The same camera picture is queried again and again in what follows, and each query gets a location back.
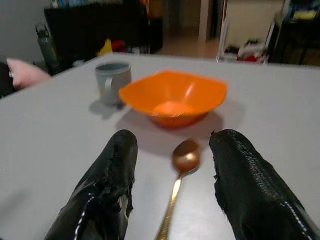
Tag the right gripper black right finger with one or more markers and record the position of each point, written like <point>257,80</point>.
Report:
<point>250,185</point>

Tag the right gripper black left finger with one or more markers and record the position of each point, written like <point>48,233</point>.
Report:
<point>107,180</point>

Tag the gold metal spoon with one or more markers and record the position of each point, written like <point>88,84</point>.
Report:
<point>186,156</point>

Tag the grey mug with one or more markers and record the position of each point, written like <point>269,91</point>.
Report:
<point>117,80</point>

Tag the orange plastic bowl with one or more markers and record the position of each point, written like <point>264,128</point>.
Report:
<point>172,92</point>

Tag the red cloth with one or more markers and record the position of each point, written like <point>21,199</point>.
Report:
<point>250,55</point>

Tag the yellow plush item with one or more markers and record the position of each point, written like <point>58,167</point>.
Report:
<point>106,47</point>

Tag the red bag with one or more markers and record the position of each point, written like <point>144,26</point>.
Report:
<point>118,46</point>

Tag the pink pillow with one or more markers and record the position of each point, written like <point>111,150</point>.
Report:
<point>25,73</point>

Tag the dark water bottle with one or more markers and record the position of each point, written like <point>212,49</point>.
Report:
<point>48,50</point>

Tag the white clothes rack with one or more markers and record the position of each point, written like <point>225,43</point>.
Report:
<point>222,40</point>

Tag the black cabinet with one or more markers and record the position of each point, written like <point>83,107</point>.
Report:
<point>95,27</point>

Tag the black shelf unit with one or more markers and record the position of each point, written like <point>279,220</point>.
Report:
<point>295,37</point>

